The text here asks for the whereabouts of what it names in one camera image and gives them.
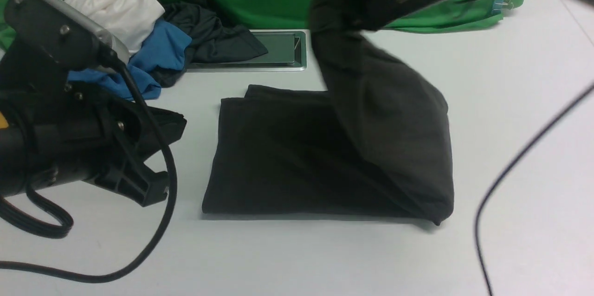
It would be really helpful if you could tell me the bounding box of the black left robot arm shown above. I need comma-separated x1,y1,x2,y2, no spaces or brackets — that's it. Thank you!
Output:
1,39,169,206

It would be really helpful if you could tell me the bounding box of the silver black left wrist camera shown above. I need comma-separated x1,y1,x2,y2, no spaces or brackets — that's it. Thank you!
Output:
4,0,131,74

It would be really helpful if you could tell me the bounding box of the crumpled dark teal shirt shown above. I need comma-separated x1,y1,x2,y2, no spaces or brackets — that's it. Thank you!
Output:
149,0,269,88

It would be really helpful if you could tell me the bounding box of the crumpled blue shirt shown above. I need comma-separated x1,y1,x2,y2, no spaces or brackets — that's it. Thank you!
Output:
68,19,191,101

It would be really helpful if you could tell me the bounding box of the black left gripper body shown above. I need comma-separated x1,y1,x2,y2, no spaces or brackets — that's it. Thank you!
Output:
1,41,187,206

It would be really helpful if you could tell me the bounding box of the crumpled white shirt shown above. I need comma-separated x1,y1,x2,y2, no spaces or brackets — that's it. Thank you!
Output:
65,0,165,54

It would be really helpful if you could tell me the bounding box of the dark gray long-sleeved shirt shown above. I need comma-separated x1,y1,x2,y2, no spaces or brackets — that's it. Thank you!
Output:
202,0,454,225

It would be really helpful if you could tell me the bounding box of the black left camera cable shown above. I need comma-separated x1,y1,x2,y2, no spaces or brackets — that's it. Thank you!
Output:
0,62,178,284

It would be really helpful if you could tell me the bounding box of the blue binder clip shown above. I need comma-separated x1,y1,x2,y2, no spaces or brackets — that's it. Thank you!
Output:
491,0,514,15

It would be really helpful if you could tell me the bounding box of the black camera cable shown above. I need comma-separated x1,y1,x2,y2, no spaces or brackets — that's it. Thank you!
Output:
474,84,594,296
0,62,178,284

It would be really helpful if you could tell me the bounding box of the black right camera cable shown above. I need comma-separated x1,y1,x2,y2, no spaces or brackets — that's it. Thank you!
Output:
474,84,594,296

